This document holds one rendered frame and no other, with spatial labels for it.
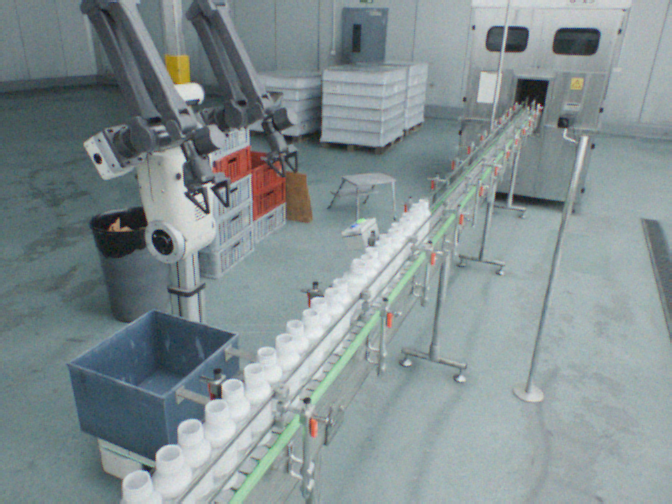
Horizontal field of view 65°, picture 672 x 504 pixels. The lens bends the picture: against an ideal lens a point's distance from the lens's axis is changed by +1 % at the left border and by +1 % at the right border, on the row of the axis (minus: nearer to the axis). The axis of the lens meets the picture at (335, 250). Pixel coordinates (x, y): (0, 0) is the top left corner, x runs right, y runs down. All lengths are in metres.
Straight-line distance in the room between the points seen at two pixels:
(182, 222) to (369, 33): 10.53
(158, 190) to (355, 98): 6.39
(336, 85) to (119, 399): 7.04
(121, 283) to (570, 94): 4.47
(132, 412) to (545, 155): 5.15
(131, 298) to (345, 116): 5.37
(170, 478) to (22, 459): 1.94
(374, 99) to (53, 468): 6.44
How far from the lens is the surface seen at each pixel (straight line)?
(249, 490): 1.06
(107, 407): 1.52
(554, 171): 6.01
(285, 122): 1.85
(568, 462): 2.75
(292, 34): 12.97
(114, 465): 2.46
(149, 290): 3.45
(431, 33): 11.76
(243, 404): 1.01
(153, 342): 1.75
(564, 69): 5.87
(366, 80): 7.96
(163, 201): 1.83
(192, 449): 0.93
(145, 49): 1.57
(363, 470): 2.47
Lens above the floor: 1.77
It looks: 23 degrees down
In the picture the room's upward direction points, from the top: 2 degrees clockwise
